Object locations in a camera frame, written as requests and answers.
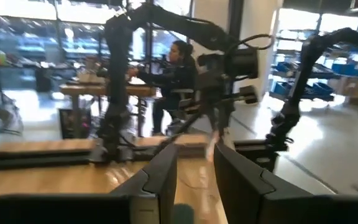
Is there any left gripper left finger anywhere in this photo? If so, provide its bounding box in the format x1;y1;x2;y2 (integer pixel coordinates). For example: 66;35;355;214
0;143;179;224

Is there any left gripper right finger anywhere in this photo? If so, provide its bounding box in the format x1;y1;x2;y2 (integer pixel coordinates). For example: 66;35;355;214
213;141;358;224

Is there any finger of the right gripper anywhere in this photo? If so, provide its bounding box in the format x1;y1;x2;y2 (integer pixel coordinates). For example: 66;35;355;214
224;100;236;140
211;101;224;138

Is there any office chair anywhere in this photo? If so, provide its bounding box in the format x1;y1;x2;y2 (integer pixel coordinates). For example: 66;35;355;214
165;88;202;133

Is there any seated person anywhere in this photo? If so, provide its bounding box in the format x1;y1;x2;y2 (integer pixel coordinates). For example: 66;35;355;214
127;39;199;137

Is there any black computer tower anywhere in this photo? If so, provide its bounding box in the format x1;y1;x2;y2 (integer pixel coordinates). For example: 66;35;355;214
58;108;92;140

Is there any shelf cart with blue bins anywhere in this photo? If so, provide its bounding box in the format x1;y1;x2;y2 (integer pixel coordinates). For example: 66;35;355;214
268;29;358;105

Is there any wooden desk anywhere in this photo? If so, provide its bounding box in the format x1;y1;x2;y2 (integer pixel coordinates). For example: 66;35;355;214
58;83;158;138

